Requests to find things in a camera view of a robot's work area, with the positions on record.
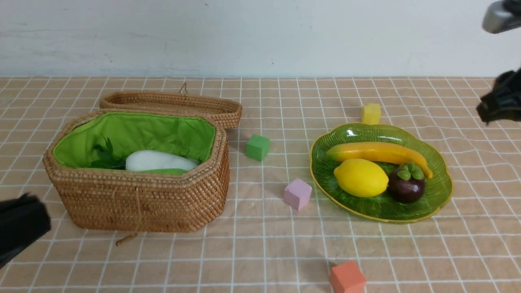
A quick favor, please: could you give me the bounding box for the orange toy carrot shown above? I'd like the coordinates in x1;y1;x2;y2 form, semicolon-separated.
90;137;125;170

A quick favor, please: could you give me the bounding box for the green foam cube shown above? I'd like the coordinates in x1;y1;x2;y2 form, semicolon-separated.
245;134;271;162

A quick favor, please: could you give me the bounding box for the checkered beige tablecloth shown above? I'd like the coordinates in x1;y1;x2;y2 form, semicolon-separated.
0;77;521;293

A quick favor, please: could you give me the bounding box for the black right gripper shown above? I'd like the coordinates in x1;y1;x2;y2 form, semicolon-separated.
476;69;521;125

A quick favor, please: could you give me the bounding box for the yellow toy lemon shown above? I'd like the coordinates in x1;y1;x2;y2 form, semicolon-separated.
333;158;389;198

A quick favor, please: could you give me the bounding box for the white toy radish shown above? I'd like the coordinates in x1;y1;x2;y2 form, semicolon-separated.
125;150;199;171

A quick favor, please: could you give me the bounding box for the purple toy mangosteen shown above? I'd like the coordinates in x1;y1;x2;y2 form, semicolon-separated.
387;162;425;204

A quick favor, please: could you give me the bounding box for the yellow toy banana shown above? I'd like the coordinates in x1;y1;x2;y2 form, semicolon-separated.
326;142;433;179

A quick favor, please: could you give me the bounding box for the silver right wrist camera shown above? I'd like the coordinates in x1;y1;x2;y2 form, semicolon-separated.
482;0;521;35

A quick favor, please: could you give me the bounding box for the woven rattan basket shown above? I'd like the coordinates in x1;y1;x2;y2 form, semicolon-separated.
43;108;230;232

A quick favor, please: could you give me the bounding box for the green glass leaf plate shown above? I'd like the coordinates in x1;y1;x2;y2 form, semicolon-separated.
309;123;454;224

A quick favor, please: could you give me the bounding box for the orange foam cube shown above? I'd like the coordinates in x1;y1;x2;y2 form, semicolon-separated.
329;261;366;293

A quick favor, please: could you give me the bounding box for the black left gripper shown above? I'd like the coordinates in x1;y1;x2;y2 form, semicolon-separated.
0;193;52;268

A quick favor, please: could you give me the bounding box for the yellow foam cube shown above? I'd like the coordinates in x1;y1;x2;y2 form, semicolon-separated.
361;103;381;125

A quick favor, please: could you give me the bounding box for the green toy chayote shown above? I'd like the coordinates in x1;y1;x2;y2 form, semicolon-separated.
139;168;187;175

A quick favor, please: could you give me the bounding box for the pink foam cube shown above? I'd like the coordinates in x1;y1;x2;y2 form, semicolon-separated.
283;178;313;211

